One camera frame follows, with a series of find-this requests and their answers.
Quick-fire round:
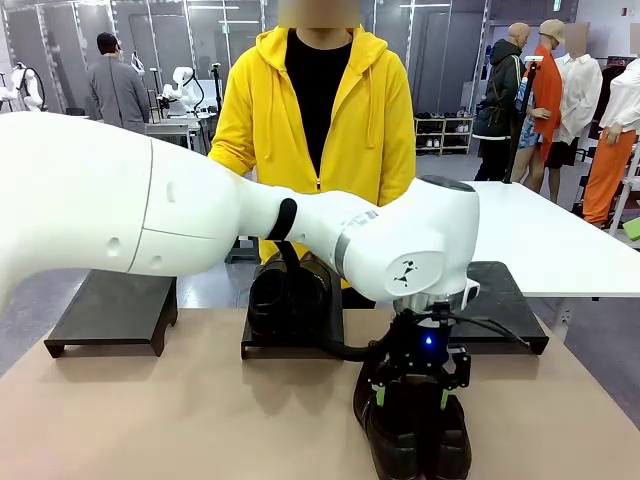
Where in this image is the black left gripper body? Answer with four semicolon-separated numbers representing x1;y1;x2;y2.
389;302;454;376

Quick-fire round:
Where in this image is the person's right forearm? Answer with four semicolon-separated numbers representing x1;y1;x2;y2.
206;141;257;178

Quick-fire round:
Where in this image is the black shoe stand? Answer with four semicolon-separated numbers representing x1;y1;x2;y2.
447;260;550;357
240;262;347;361
43;268;180;359

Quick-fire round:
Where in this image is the person in yellow hoodie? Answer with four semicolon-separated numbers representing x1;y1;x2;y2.
206;24;418;310

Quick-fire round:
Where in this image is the large white table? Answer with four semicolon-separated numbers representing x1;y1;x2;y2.
465;180;640;342

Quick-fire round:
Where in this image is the white shoe rack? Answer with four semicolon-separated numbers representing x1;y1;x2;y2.
414;115;474;156

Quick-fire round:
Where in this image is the mannequin in orange trousers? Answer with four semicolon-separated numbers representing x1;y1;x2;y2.
581;57;640;227

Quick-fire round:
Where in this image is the mannequin in black jacket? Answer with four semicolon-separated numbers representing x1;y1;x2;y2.
471;21;532;183

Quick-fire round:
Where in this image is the mannequin in orange top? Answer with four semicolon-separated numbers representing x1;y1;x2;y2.
509;19;566;194

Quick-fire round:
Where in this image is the figure in white shirt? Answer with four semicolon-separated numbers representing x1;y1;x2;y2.
544;22;604;204

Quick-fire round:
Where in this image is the grey background workbench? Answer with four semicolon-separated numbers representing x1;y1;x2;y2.
143;112;220;152

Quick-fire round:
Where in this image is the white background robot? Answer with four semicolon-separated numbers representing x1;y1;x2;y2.
160;66;207;117
0;61;49;114

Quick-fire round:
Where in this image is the man in grey jacket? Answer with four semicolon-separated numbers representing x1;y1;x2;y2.
86;31;152;135

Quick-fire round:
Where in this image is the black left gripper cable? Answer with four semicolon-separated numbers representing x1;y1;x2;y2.
266;197;402;363

